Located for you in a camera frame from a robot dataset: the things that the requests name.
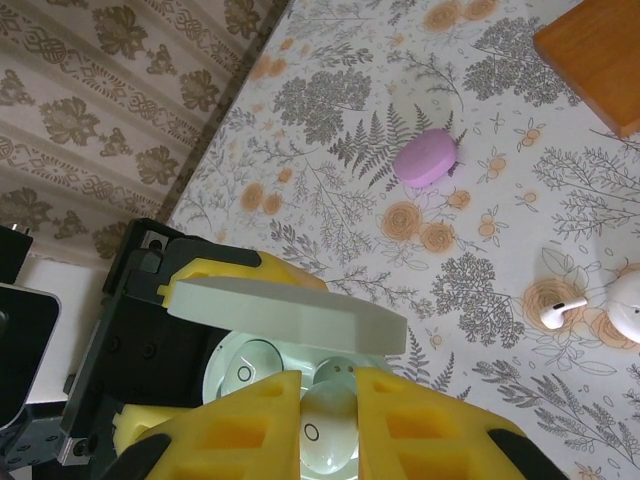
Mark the purple earbud case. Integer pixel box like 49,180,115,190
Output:
392,127,459,189

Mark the mint green earbud case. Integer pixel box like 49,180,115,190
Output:
168,277,409,404

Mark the white stem earbud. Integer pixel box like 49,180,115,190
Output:
538,296,589,330

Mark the gold wire rack wooden base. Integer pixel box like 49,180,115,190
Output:
532,0,640,139

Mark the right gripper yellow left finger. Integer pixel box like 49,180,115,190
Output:
97,370,302,480

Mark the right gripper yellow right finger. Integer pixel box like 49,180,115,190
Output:
357,367,571,480

